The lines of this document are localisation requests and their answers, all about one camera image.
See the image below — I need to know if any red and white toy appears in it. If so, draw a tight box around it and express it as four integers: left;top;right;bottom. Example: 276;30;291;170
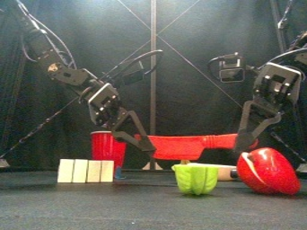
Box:
89;130;128;174

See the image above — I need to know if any small blue toy piece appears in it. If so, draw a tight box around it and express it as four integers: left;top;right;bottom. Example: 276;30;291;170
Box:
113;166;126;181

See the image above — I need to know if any white sliced block toy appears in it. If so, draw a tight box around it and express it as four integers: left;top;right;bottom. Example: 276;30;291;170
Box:
56;158;116;184

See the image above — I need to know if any red toy bell pepper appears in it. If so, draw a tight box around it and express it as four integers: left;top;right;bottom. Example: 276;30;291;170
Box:
235;146;301;197

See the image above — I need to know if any green toy bell pepper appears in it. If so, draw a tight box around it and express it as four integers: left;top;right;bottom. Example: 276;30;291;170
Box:
170;159;220;197

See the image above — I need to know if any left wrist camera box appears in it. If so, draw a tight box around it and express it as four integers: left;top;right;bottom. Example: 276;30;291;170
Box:
113;57;148;87

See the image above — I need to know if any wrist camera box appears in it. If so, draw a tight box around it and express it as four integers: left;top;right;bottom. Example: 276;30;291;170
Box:
113;57;148;87
217;53;247;84

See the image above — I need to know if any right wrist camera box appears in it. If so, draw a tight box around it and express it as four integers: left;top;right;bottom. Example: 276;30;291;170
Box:
217;53;247;84

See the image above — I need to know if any grey vertical frame post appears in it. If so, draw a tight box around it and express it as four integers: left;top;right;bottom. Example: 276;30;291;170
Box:
141;0;165;172

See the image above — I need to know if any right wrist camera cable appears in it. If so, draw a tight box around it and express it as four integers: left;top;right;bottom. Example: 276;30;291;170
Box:
206;54;225;81

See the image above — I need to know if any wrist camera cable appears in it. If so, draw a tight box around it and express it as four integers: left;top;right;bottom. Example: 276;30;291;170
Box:
206;54;225;81
117;49;165;76

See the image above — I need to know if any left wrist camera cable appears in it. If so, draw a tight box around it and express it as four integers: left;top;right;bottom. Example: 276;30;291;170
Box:
117;49;165;76

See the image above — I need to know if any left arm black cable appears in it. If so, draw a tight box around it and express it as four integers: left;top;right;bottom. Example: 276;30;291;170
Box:
16;3;77;70

